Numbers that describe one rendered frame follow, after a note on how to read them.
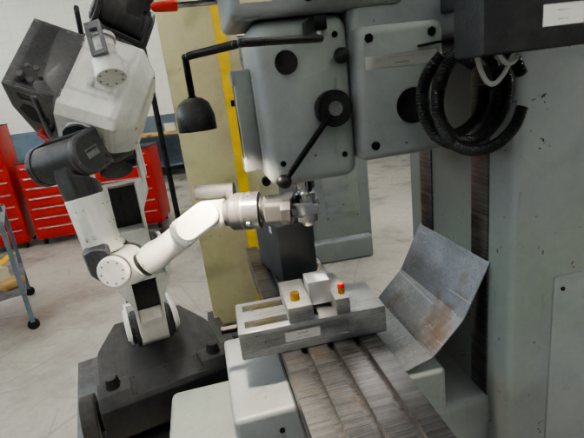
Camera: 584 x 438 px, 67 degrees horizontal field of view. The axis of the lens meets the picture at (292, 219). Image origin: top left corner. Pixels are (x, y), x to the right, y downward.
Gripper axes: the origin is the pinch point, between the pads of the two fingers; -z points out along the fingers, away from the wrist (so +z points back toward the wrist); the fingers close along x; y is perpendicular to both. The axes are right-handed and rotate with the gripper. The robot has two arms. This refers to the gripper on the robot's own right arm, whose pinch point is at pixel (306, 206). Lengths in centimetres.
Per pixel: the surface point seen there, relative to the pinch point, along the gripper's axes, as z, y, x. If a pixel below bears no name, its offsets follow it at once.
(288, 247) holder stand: 9.2, 20.2, 26.8
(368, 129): -14.7, -17.1, -7.8
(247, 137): 10.7, -17.6, -5.4
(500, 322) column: -42, 29, -7
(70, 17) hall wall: 487, -190, 791
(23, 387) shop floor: 186, 126, 103
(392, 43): -20.1, -32.8, -6.0
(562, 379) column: -56, 45, -7
